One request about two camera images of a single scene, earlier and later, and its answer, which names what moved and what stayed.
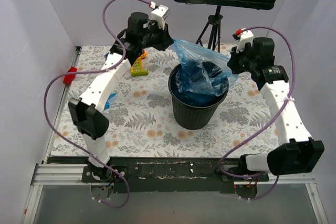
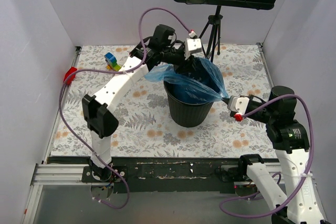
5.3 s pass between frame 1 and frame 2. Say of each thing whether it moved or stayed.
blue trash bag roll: moved
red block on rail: stayed
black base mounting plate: stayed
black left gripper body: moved
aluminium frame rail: stayed
